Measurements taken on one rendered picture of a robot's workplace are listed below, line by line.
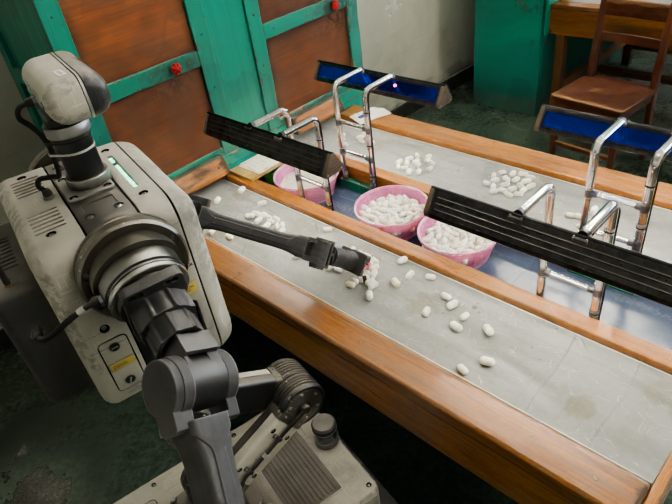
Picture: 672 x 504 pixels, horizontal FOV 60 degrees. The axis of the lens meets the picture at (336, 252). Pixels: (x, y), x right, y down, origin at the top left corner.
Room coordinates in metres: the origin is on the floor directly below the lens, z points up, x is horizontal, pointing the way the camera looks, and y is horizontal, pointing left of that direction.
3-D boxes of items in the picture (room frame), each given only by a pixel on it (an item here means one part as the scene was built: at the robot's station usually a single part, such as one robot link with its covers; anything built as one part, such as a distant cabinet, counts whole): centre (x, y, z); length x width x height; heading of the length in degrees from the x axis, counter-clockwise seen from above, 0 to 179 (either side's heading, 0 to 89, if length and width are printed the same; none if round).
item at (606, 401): (1.38, -0.07, 0.73); 1.81 x 0.30 x 0.02; 41
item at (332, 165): (1.75, 0.17, 1.08); 0.62 x 0.08 x 0.07; 41
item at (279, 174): (2.07, 0.07, 0.72); 0.27 x 0.27 x 0.10
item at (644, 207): (1.33, -0.83, 0.90); 0.20 x 0.19 x 0.45; 41
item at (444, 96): (2.12, -0.25, 1.08); 0.62 x 0.08 x 0.07; 41
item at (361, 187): (2.06, -0.20, 0.90); 0.20 x 0.19 x 0.45; 41
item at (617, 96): (3.06, -1.66, 0.45); 0.44 x 0.43 x 0.91; 34
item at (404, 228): (1.73, -0.22, 0.72); 0.27 x 0.27 x 0.10
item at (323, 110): (2.49, -0.01, 0.83); 0.30 x 0.06 x 0.07; 131
